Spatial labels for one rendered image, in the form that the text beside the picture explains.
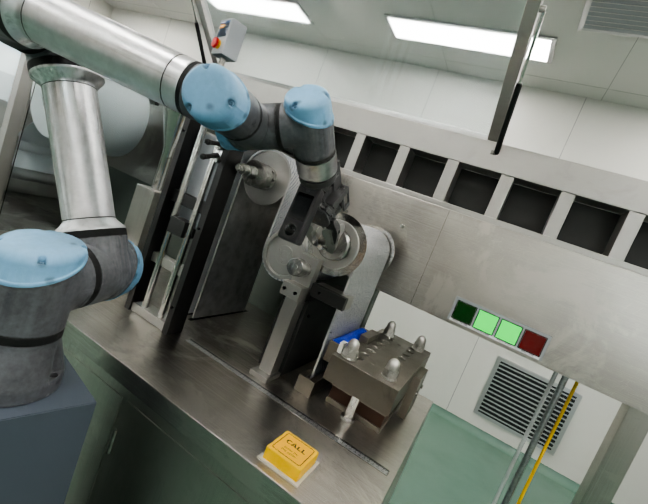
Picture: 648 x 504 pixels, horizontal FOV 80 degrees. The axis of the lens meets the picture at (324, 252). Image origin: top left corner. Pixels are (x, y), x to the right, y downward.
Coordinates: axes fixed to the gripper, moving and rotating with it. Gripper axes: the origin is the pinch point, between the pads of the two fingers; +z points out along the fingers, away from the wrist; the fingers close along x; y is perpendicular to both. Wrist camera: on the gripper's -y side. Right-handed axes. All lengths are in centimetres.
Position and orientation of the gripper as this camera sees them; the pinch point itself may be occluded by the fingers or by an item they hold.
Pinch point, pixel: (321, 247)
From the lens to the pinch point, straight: 86.0
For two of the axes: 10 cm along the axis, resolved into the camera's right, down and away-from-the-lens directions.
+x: -8.4, -3.7, 4.0
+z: 0.9, 6.3, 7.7
